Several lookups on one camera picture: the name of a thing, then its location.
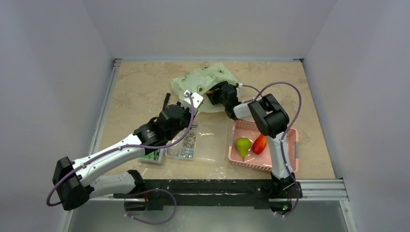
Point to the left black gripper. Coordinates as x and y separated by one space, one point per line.
187 111

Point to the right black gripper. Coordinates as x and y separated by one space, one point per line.
218 92

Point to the light green plastic bag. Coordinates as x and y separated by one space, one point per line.
200 81

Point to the yellow fake fruit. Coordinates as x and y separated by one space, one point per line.
243 145

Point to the orange fake fruit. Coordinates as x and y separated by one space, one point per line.
259 144

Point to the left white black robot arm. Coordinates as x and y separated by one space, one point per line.
76 181

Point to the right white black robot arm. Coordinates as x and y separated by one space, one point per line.
271 120

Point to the pink plastic basket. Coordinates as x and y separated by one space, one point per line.
248 129

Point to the clear plastic screw organizer box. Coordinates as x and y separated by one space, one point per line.
205 143

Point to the green white small box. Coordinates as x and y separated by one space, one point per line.
155 157

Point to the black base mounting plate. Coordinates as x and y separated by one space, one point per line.
256 193

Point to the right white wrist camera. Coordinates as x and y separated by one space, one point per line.
238 87

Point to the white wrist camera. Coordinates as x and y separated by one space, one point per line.
192 101
238 87

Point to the black T-handle tool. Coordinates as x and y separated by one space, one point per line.
166 100

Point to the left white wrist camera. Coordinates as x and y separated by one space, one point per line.
192 101

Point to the aluminium back frame rail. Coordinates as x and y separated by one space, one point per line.
250 59

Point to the aluminium frame rail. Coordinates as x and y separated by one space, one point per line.
312 190
98 132
250 59

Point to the aluminium left frame rail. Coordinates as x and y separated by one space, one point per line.
98 132

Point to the aluminium front frame rail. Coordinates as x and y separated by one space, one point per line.
312 190

